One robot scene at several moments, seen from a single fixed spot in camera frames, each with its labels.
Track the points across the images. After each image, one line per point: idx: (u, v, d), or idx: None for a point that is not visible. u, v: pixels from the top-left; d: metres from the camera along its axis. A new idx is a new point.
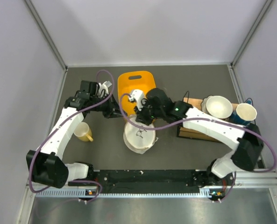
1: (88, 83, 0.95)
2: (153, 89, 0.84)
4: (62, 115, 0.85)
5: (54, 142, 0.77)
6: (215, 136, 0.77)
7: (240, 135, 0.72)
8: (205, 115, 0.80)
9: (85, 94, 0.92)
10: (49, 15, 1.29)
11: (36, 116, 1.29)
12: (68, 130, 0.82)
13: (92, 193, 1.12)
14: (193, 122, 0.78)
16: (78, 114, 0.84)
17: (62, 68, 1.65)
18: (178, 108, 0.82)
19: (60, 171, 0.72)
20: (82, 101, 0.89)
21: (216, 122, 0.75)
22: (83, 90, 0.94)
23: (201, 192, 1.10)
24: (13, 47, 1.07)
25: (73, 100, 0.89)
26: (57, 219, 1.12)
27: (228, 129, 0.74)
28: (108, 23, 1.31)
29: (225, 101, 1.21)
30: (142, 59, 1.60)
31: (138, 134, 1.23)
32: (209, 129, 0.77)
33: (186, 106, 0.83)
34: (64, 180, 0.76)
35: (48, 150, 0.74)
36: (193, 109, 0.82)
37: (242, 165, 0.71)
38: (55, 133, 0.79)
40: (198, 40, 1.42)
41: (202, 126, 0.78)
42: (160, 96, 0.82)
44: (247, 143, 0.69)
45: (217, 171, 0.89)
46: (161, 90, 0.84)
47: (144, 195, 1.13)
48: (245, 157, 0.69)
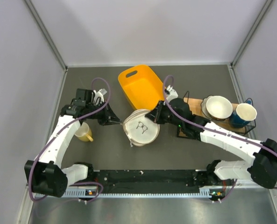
1: (83, 91, 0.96)
2: (182, 101, 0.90)
4: (59, 124, 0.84)
5: (53, 150, 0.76)
6: (232, 150, 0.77)
7: (256, 150, 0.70)
8: (223, 129, 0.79)
9: (81, 102, 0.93)
10: (48, 15, 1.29)
11: (36, 116, 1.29)
12: (66, 139, 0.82)
13: (92, 193, 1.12)
14: (209, 135, 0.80)
16: (74, 122, 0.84)
17: (62, 67, 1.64)
18: (196, 122, 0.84)
19: (60, 179, 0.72)
20: (78, 108, 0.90)
21: (232, 136, 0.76)
22: (79, 97, 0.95)
23: (201, 192, 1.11)
24: (13, 47, 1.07)
25: (69, 108, 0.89)
26: (57, 219, 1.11)
27: (245, 143, 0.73)
28: (107, 23, 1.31)
29: (225, 101, 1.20)
30: (142, 59, 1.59)
31: (139, 123, 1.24)
32: (226, 143, 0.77)
33: (205, 120, 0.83)
34: (64, 188, 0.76)
35: (47, 160, 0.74)
36: (210, 123, 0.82)
37: (261, 181, 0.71)
38: (53, 142, 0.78)
40: (198, 41, 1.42)
41: (218, 140, 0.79)
42: (184, 109, 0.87)
44: (264, 159, 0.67)
45: (220, 173, 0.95)
46: (187, 104, 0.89)
47: (144, 195, 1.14)
48: (263, 172, 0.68)
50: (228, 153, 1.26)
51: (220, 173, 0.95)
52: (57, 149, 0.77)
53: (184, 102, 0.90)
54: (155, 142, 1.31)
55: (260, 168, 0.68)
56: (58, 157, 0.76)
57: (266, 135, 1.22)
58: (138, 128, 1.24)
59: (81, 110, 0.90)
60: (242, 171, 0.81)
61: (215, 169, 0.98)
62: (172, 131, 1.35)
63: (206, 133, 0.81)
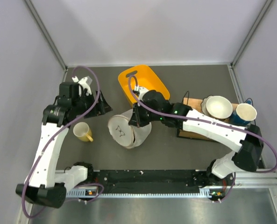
1: (67, 87, 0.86)
2: (151, 92, 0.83)
4: (42, 136, 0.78)
5: (41, 171, 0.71)
6: (217, 139, 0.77)
7: (243, 137, 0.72)
8: (206, 117, 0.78)
9: (65, 101, 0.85)
10: (48, 15, 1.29)
11: (36, 116, 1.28)
12: (54, 152, 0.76)
13: (92, 193, 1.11)
14: (194, 124, 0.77)
16: (60, 132, 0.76)
17: (62, 68, 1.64)
18: (177, 109, 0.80)
19: (55, 197, 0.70)
20: (62, 109, 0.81)
21: (217, 124, 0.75)
22: (63, 94, 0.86)
23: (201, 192, 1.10)
24: (13, 47, 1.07)
25: (51, 111, 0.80)
26: (57, 219, 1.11)
27: (230, 131, 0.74)
28: (108, 23, 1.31)
29: (225, 101, 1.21)
30: (142, 59, 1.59)
31: (119, 129, 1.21)
32: (211, 132, 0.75)
33: (186, 108, 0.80)
34: (64, 197, 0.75)
35: (37, 183, 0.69)
36: (192, 112, 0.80)
37: (245, 166, 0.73)
38: (40, 161, 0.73)
40: (199, 41, 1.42)
41: (202, 129, 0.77)
42: (158, 99, 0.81)
44: (250, 146, 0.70)
45: (218, 172, 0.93)
46: (159, 94, 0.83)
47: (144, 195, 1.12)
48: (248, 158, 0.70)
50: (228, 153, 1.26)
51: (217, 172, 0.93)
52: (46, 169, 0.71)
53: (155, 92, 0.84)
54: (155, 142, 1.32)
55: (246, 155, 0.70)
56: (49, 178, 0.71)
57: (265, 135, 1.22)
58: (117, 130, 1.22)
59: (67, 113, 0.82)
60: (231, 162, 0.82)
61: (212, 169, 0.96)
62: (172, 131, 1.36)
63: (189, 122, 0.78)
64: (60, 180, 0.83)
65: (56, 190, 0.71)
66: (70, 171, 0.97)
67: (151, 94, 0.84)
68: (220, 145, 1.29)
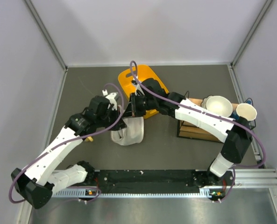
1: (98, 102, 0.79)
2: (148, 79, 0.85)
4: (58, 136, 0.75)
5: (40, 167, 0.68)
6: (206, 128, 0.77)
7: (229, 127, 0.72)
8: (198, 107, 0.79)
9: (91, 115, 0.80)
10: (49, 15, 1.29)
11: (36, 116, 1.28)
12: (60, 156, 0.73)
13: (92, 193, 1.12)
14: (185, 113, 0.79)
16: (73, 140, 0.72)
17: (62, 67, 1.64)
18: (171, 99, 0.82)
19: (39, 195, 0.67)
20: (85, 122, 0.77)
21: (206, 114, 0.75)
22: (91, 108, 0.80)
23: (201, 192, 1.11)
24: (13, 47, 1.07)
25: (75, 120, 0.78)
26: (57, 219, 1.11)
27: (218, 122, 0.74)
28: (108, 23, 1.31)
29: (225, 101, 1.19)
30: (142, 60, 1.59)
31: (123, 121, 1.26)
32: (201, 121, 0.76)
33: (179, 97, 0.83)
34: (48, 199, 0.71)
35: (31, 176, 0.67)
36: (185, 101, 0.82)
37: (230, 157, 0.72)
38: (44, 157, 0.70)
40: (199, 40, 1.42)
41: (193, 118, 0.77)
42: (153, 87, 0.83)
44: (235, 136, 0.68)
45: (216, 170, 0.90)
46: (155, 81, 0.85)
47: (144, 195, 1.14)
48: (233, 149, 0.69)
50: None
51: (215, 170, 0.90)
52: (46, 167, 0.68)
53: (152, 79, 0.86)
54: (155, 141, 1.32)
55: (231, 145, 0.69)
56: (44, 176, 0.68)
57: (266, 136, 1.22)
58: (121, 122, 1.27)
59: (87, 127, 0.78)
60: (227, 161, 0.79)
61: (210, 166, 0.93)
62: (172, 131, 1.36)
63: (181, 110, 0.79)
64: (53, 180, 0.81)
65: (46, 192, 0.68)
66: (69, 171, 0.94)
67: (146, 81, 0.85)
68: (219, 145, 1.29)
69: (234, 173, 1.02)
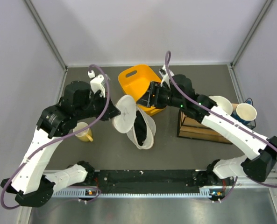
1: (72, 92, 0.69)
2: (181, 76, 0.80)
4: (33, 141, 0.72)
5: (24, 178, 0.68)
6: (234, 141, 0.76)
7: (261, 146, 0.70)
8: (230, 118, 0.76)
9: (67, 106, 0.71)
10: (48, 15, 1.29)
11: (36, 115, 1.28)
12: (41, 161, 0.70)
13: (92, 193, 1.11)
14: (215, 121, 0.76)
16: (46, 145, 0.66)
17: (62, 67, 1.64)
18: (201, 102, 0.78)
19: (34, 200, 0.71)
20: (59, 117, 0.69)
21: (239, 128, 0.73)
22: (67, 99, 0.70)
23: (201, 192, 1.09)
24: (13, 48, 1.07)
25: (47, 117, 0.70)
26: (57, 219, 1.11)
27: (251, 138, 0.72)
28: (107, 23, 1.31)
29: (225, 101, 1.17)
30: (142, 60, 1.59)
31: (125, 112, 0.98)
32: (231, 133, 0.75)
33: (210, 102, 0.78)
34: (49, 197, 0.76)
35: (18, 187, 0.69)
36: (216, 108, 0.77)
37: (252, 174, 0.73)
38: (24, 166, 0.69)
40: (198, 40, 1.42)
41: (223, 128, 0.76)
42: (186, 86, 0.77)
44: (267, 157, 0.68)
45: (219, 171, 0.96)
46: (188, 80, 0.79)
47: (144, 195, 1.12)
48: (260, 168, 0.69)
50: (228, 154, 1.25)
51: (218, 172, 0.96)
52: (28, 177, 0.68)
53: (188, 78, 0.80)
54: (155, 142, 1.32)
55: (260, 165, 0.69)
56: (31, 185, 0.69)
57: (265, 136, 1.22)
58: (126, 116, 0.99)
59: (63, 122, 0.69)
60: (236, 166, 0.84)
61: (214, 167, 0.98)
62: (173, 131, 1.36)
63: (211, 118, 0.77)
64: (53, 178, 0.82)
65: (40, 193, 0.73)
66: (70, 170, 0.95)
67: (179, 78, 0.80)
68: (219, 145, 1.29)
69: (236, 178, 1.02)
